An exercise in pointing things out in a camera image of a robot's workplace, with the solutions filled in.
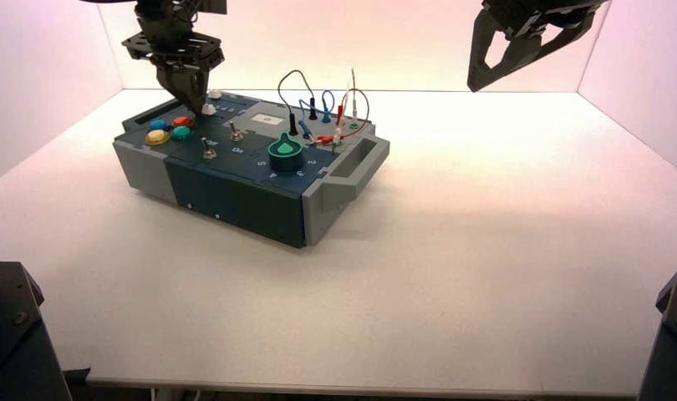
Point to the grey and blue control box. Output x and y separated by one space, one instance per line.
233 193

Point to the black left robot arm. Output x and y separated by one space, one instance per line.
156 16

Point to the white banana plug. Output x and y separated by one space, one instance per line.
354 108
338 134

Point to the red push button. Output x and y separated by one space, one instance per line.
181 122

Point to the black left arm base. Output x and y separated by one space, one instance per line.
12 343

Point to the green push button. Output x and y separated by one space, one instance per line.
183 133

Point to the white slider knob blue triangle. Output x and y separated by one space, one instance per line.
215 94

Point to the blue push button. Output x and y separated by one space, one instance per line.
159 125

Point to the small white display screen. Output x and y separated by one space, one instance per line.
267 118

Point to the yellow push button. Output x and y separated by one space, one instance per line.
157 137

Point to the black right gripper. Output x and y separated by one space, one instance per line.
543 8

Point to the plain white slider knob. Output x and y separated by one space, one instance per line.
209 109

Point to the green rotary knob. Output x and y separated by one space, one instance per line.
286 154

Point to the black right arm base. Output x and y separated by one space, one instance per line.
670 343

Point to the metal toggle switch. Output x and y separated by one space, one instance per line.
209 150
236 133

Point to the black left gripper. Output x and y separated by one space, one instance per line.
175 52

